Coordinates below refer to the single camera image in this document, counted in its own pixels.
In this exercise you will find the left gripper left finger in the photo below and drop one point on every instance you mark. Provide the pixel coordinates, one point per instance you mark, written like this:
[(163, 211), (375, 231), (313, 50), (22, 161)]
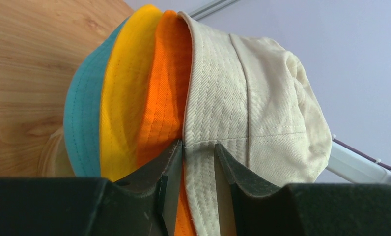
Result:
[(143, 203)]

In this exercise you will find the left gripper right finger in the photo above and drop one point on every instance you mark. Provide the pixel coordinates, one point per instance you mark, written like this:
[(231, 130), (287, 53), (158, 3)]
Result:
[(248, 205)]

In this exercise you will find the yellow bucket hat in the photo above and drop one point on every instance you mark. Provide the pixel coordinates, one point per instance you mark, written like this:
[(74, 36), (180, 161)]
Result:
[(124, 92)]

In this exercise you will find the teal bucket hat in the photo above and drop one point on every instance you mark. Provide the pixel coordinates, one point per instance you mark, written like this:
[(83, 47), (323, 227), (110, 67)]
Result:
[(81, 118)]

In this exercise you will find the orange bucket hat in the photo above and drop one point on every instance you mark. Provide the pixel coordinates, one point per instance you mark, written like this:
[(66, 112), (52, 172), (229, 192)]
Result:
[(168, 83)]

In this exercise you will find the beige hat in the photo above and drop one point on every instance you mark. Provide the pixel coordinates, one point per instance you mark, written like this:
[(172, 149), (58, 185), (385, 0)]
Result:
[(252, 96)]

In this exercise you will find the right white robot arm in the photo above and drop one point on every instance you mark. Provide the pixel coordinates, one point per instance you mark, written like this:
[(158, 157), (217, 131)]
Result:
[(356, 166)]

